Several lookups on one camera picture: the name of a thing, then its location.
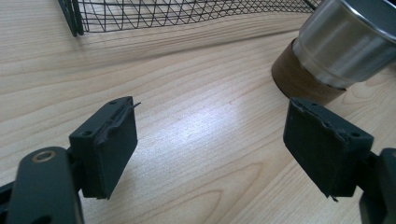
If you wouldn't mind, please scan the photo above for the steel cup with brown base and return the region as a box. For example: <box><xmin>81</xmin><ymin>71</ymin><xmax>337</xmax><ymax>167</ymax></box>
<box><xmin>271</xmin><ymin>0</ymin><xmax>396</xmax><ymax>106</ymax></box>

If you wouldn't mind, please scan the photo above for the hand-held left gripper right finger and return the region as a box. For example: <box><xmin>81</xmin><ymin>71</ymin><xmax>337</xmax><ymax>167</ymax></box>
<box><xmin>282</xmin><ymin>96</ymin><xmax>375</xmax><ymax>203</ymax></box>

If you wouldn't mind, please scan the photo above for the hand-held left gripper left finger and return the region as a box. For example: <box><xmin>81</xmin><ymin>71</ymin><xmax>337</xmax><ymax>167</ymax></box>
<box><xmin>68</xmin><ymin>95</ymin><xmax>142</xmax><ymax>201</ymax></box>

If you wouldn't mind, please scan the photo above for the black wire mesh basket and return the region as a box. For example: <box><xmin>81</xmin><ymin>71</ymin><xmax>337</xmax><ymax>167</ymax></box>
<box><xmin>57</xmin><ymin>0</ymin><xmax>323</xmax><ymax>37</ymax></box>

